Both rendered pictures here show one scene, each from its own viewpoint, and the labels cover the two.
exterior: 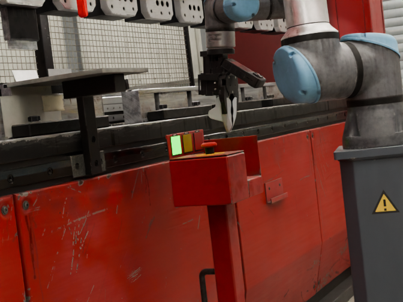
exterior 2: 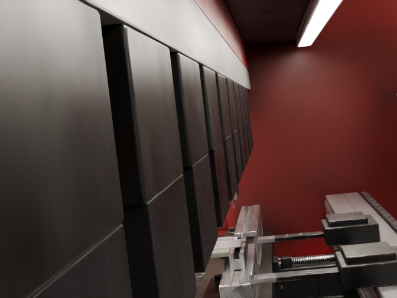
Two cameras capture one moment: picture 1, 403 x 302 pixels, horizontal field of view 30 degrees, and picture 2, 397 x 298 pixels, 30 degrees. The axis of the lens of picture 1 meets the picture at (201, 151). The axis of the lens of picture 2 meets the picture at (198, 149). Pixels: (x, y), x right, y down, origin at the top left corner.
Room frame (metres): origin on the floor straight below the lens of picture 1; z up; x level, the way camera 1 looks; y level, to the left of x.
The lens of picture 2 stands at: (3.22, -0.28, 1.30)
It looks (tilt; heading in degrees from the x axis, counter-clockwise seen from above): 3 degrees down; 157
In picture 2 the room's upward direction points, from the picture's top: 7 degrees counter-clockwise
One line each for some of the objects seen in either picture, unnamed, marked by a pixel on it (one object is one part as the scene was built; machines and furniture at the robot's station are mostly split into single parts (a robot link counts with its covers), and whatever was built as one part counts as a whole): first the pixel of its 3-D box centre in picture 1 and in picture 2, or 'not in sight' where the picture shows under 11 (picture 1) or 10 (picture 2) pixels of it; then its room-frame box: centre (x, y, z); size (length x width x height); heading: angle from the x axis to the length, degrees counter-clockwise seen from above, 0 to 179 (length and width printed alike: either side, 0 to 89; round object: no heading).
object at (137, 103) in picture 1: (252, 96); not in sight; (2.89, -0.22, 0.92); 1.67 x 0.06 x 0.10; 151
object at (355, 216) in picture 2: not in sight; (313, 230); (1.85, 0.53, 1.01); 0.26 x 0.12 x 0.05; 61
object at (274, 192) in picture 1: (276, 190); not in sight; (2.60, -0.24, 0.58); 0.15 x 0.02 x 0.07; 151
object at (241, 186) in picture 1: (216, 164); not in sight; (1.89, -0.03, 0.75); 0.20 x 0.16 x 0.18; 153
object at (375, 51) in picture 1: (368, 65); not in sight; (1.57, -0.36, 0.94); 0.13 x 0.12 x 0.14; 112
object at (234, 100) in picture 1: (223, 114); not in sight; (1.95, -0.07, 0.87); 0.06 x 0.03 x 0.09; 63
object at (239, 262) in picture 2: (35, 88); (238, 252); (1.80, 0.38, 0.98); 0.20 x 0.03 x 0.03; 151
